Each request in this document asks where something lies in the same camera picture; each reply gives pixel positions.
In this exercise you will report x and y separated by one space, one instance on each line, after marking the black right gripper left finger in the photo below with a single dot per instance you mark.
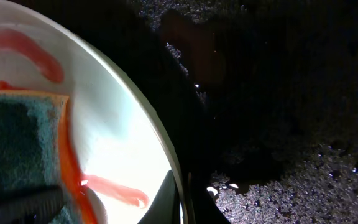
165 208

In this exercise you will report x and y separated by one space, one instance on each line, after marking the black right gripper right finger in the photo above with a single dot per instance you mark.
205 210

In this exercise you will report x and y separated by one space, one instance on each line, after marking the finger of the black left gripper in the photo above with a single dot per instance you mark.
29 199

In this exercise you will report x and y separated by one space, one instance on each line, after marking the green orange sponge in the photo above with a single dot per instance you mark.
35 139

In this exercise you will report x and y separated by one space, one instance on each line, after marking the mint green plate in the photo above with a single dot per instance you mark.
122 148

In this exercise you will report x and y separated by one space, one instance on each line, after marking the round black tray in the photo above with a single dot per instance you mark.
259 98

